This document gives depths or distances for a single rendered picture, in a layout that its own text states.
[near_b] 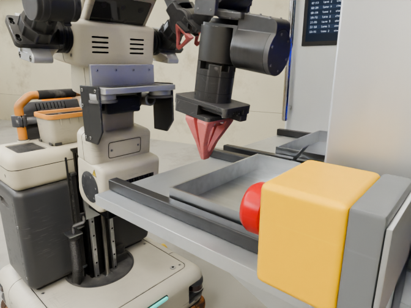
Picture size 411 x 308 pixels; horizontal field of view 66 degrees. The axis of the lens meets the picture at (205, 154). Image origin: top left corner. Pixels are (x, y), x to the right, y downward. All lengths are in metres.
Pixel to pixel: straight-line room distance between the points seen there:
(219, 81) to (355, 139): 0.25
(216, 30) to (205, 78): 0.06
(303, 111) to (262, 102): 2.70
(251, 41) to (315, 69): 0.94
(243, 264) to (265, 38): 0.27
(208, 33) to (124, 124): 0.68
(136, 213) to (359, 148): 0.35
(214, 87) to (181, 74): 4.07
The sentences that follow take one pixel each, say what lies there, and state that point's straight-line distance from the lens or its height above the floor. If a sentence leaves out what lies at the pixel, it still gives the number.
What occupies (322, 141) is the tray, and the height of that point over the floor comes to 0.88.
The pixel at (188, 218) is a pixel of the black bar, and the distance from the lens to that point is 0.46.
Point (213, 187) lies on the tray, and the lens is 0.59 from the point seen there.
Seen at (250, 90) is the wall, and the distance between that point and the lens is 4.09.
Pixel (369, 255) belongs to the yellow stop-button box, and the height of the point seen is 1.01.
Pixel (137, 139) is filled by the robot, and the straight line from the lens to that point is 1.09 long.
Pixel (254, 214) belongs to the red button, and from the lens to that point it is 0.23.
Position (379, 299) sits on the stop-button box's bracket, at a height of 0.99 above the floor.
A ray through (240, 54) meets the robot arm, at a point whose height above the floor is 1.11.
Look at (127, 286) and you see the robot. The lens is 1.36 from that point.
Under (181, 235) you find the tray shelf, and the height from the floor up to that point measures 0.88.
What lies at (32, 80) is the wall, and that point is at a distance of 6.82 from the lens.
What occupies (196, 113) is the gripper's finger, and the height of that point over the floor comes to 1.03.
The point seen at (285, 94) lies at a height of 0.99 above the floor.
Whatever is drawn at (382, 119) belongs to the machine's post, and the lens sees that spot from 0.26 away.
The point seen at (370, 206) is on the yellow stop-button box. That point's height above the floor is 1.03.
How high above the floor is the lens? 1.10
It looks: 16 degrees down
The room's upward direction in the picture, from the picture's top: straight up
